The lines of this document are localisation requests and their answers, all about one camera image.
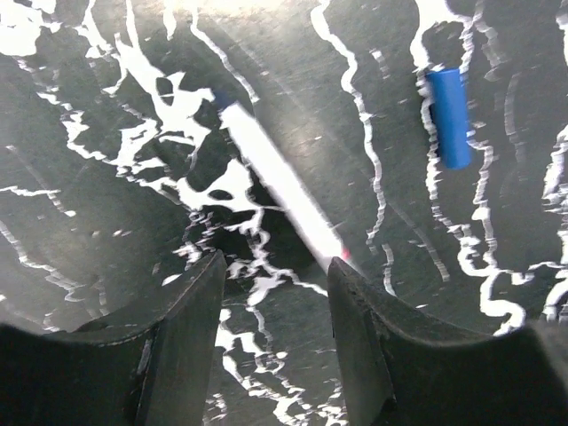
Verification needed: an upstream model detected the blue pen cap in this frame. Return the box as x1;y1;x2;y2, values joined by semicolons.
426;68;470;170

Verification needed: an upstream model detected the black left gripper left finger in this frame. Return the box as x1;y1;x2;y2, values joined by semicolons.
1;252;226;425

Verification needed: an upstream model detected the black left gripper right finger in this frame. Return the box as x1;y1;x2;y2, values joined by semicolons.
327;258;567;425

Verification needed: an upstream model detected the white pen blue end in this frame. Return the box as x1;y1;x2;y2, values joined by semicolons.
213;91;360;271

